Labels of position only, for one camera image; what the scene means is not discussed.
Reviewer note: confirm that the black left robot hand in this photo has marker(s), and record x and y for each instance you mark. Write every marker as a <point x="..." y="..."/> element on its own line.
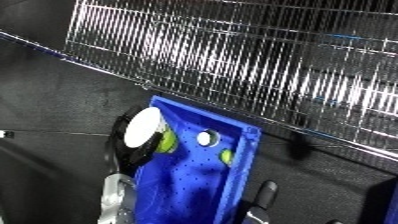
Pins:
<point x="133" y="156"/>

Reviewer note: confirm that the pale left robot arm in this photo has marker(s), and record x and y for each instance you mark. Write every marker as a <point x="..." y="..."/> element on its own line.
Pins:
<point x="115" y="200"/>

